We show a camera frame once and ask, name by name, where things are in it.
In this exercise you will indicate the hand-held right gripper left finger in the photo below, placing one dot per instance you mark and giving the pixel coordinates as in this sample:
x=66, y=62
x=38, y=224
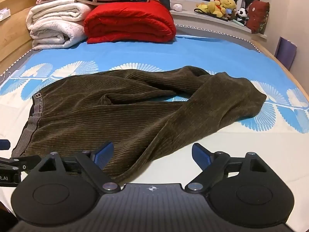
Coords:
x=106, y=151

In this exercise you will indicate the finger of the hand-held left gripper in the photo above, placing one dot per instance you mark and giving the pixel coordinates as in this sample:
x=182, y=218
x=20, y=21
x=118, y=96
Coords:
x=4, y=145
x=26, y=161

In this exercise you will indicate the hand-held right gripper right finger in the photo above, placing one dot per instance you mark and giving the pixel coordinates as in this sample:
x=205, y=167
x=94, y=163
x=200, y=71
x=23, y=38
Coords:
x=200, y=152

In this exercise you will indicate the blue white printed bed sheet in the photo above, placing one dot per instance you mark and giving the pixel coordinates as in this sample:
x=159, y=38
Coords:
x=144, y=53

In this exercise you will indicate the wooden headboard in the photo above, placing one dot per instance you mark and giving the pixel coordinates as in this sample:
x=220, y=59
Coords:
x=14, y=31

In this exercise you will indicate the grey trimmed mattress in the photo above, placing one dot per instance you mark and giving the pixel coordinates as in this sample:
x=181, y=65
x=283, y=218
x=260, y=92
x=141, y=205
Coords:
x=217, y=32

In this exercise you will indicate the white folded quilt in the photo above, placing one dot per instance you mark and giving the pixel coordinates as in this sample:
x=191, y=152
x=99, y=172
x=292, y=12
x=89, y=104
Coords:
x=53, y=29

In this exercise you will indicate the white box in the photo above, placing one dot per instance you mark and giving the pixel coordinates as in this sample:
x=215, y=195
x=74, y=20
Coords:
x=4, y=14

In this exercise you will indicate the white window sill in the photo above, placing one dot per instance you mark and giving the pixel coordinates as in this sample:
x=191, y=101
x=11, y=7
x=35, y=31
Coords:
x=205, y=21

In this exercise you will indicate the purple board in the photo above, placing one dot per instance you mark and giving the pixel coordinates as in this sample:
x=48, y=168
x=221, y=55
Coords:
x=286, y=53

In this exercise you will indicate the red folded quilt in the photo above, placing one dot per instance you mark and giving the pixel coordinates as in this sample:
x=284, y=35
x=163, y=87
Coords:
x=130, y=21

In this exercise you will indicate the panda plush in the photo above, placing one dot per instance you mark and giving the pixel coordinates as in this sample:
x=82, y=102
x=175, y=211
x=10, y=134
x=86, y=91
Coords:
x=242, y=15

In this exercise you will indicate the small yellow plush toy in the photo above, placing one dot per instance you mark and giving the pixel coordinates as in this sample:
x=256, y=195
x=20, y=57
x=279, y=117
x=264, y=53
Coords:
x=202, y=7

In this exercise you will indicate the small white round plush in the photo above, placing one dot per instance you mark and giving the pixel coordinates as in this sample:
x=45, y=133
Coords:
x=178, y=7

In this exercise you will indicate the red patterned cushion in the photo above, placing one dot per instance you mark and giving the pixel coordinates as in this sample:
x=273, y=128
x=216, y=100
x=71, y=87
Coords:
x=258, y=17

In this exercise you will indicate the yellow orange plush toy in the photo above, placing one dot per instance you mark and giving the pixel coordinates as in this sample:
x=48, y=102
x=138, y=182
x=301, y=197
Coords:
x=214, y=4

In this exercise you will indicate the yellow bear plush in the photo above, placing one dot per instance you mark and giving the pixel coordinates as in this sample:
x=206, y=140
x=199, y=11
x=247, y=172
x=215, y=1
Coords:
x=228, y=3

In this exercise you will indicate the wooden bed frame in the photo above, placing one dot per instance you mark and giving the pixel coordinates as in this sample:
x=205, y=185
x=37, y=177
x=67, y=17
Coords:
x=284, y=72

